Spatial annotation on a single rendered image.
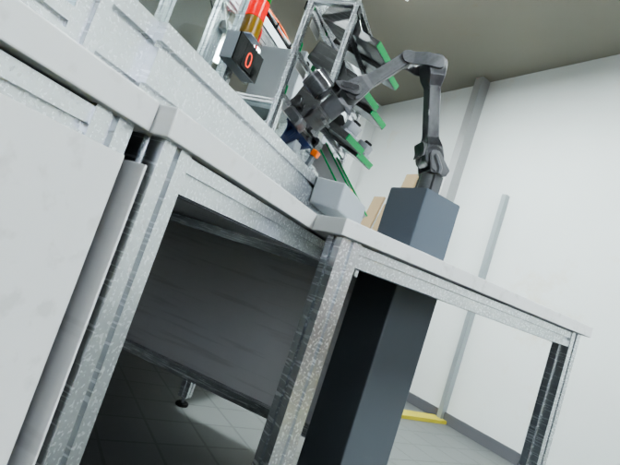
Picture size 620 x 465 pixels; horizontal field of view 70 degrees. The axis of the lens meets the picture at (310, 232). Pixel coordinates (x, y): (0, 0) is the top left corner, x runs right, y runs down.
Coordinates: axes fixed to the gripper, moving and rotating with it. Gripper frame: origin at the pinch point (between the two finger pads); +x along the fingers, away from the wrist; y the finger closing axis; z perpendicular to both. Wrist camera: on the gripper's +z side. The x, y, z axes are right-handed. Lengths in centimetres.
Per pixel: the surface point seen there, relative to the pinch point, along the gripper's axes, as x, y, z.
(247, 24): -9.7, 21.4, 20.0
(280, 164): 1.4, 36.9, -24.9
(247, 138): 2, 50, -25
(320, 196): 0.4, 18.8, -27.0
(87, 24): 2, 83, -30
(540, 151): -137, -264, 11
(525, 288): -60, -253, -67
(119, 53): 4, 75, -25
